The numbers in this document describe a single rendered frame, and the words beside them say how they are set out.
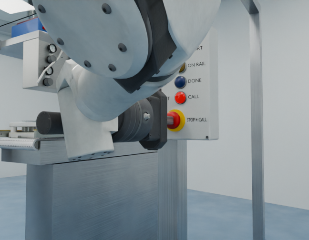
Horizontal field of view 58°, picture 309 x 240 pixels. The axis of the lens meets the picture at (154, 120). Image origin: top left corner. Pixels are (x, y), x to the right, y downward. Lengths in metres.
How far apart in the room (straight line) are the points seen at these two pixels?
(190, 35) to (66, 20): 0.07
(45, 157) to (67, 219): 0.35
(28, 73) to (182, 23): 1.12
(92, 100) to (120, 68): 0.13
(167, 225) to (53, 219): 0.74
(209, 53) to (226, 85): 3.58
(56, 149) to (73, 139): 0.91
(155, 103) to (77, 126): 0.19
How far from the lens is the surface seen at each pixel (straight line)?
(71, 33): 0.17
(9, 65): 6.55
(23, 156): 1.34
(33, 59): 1.26
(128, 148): 1.68
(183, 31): 0.17
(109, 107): 0.29
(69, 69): 0.35
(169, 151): 0.72
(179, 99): 0.64
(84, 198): 1.51
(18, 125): 1.41
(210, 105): 0.62
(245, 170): 4.06
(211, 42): 0.66
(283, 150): 3.85
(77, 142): 0.38
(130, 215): 1.84
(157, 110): 0.53
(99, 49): 0.16
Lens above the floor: 0.92
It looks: 2 degrees up
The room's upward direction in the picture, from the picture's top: straight up
